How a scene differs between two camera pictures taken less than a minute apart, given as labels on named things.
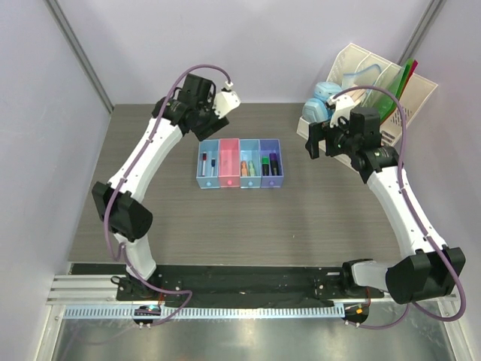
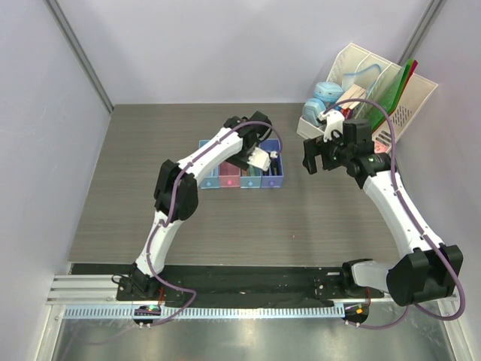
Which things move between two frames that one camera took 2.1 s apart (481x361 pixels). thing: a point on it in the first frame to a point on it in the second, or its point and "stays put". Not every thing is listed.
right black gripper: (317, 133) to (313, 147)
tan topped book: (356, 95) stays put
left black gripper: (215, 125) to (240, 162)
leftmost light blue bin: (212, 149) stays put
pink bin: (229, 162) stays put
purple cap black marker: (274, 165) stays put
